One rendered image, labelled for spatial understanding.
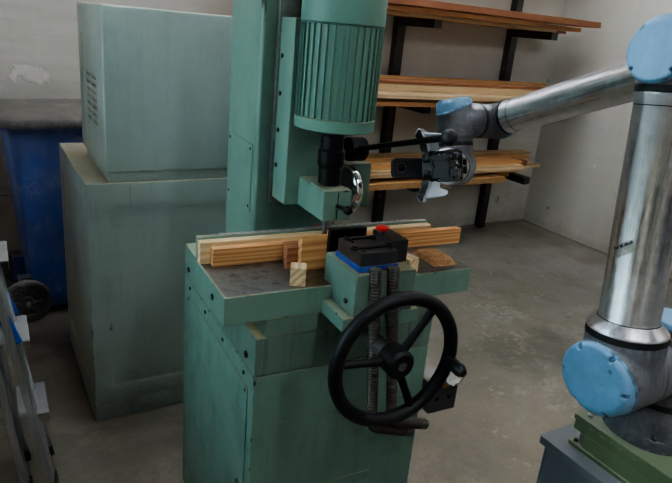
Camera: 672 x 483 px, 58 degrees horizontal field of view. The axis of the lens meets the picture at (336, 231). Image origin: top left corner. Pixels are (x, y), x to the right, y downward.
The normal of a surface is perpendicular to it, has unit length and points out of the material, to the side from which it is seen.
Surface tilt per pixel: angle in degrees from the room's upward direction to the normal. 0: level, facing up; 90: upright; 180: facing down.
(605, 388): 94
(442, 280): 90
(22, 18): 90
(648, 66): 82
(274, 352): 90
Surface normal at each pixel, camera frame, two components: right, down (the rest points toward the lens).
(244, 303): 0.45, 0.32
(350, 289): -0.89, 0.07
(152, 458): 0.09, -0.94
